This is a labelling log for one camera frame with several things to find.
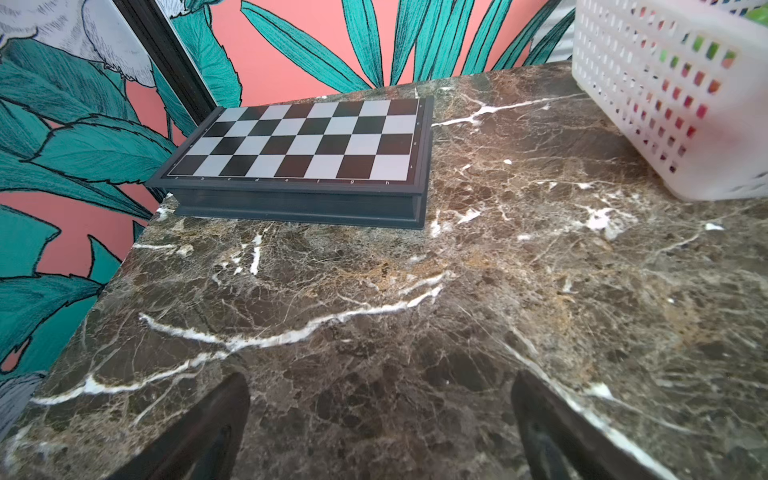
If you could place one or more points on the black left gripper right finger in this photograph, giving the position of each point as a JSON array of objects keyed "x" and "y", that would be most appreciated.
[{"x": 559, "y": 443}]

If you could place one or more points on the black left frame post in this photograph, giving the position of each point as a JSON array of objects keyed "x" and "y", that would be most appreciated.
[{"x": 154, "y": 31}]

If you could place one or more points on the white perforated plastic basket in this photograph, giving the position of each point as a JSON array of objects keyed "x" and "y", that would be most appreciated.
[{"x": 686, "y": 83}]

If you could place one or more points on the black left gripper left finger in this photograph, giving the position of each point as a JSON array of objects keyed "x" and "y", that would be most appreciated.
[{"x": 203, "y": 444}]

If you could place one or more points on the black white chessboard box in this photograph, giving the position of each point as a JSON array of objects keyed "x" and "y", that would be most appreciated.
[{"x": 358, "y": 163}]

